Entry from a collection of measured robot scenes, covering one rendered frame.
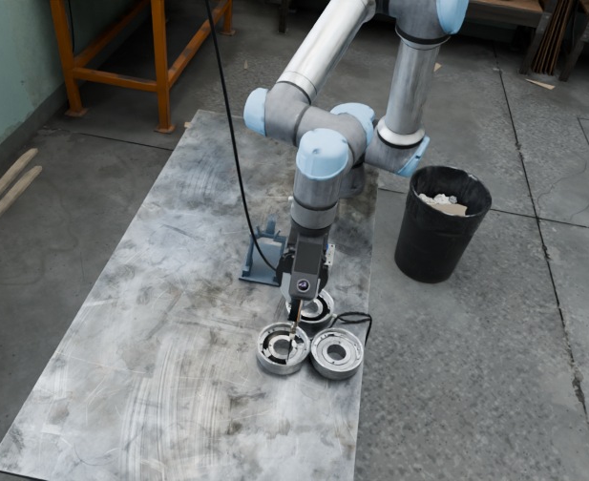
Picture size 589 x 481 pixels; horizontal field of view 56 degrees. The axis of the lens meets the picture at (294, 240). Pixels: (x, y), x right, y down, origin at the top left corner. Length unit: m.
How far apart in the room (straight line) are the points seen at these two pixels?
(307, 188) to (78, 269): 1.71
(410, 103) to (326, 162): 0.52
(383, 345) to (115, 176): 1.56
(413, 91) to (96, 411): 0.92
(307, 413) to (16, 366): 1.34
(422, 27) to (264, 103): 0.38
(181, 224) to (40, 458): 0.62
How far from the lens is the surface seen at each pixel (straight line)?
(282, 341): 1.14
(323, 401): 1.10
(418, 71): 1.26
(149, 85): 3.12
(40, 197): 2.85
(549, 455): 2.22
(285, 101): 0.97
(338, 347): 1.15
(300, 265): 0.92
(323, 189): 0.85
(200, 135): 1.72
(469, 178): 2.47
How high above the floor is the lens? 1.73
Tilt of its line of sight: 43 degrees down
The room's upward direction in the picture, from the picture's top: 8 degrees clockwise
